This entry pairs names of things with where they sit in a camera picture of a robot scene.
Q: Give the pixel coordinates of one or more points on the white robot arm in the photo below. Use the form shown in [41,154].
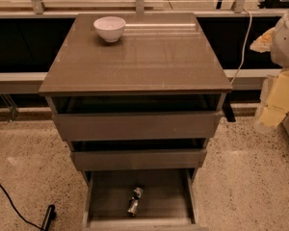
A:
[276,42]

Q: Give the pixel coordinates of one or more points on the black object on floor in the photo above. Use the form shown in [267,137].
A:
[49,216]

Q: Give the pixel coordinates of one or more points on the middle grey drawer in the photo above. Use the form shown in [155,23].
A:
[138,159]

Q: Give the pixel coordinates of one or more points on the top grey drawer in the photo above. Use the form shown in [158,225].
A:
[125,127]

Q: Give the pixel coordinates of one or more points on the grey drawer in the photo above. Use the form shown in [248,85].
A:
[125,127]
[167,203]
[138,159]

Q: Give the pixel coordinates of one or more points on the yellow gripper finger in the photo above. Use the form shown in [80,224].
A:
[263,43]

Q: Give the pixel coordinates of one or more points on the grey drawer cabinet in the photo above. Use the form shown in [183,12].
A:
[162,63]

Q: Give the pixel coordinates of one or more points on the bottom grey drawer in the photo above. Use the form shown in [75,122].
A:
[167,203]

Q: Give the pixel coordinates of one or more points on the white ceramic bowl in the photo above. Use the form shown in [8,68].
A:
[109,28]

